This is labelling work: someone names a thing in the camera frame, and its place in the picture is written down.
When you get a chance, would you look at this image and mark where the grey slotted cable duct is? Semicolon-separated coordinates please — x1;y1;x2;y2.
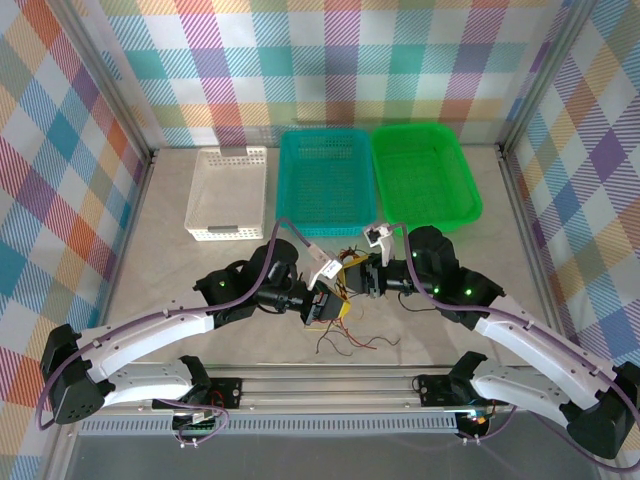
78;417;460;437

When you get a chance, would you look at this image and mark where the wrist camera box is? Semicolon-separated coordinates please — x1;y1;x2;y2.
307;243;342;290
363;223;396;267

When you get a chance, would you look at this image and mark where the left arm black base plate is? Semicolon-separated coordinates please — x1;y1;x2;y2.
152;377;244;412

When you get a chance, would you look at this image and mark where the aluminium mounting rail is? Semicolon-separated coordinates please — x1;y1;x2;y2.
54;364;604;416

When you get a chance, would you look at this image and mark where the aluminium frame post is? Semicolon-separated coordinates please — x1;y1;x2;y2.
497;0;601;159
52;0;157;162

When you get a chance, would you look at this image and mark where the yellow wire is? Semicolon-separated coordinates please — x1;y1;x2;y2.
304;279;366;331

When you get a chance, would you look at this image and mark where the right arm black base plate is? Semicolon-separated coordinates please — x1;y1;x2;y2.
417;372;511;407

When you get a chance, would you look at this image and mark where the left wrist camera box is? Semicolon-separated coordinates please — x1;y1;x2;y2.
307;243;342;290

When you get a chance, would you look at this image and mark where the white perforated plastic basket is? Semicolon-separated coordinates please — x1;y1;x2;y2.
183;145;269;243

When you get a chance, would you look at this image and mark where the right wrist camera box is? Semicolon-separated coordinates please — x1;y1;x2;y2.
363;223;396;267

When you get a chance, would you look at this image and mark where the black wire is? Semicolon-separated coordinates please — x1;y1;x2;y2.
314;324;351;356

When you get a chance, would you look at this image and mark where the green plastic basket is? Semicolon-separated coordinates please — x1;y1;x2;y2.
370;123;485;234

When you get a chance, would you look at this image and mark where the small electronics board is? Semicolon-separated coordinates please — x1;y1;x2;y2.
457;410;494;436
172;409;224;437

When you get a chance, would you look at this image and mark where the aluminium side rail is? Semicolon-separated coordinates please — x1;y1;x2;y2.
84;149;159;376
498;147;574;371

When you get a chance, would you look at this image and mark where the teal plastic basket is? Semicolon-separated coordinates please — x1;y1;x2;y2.
275;129;379;239

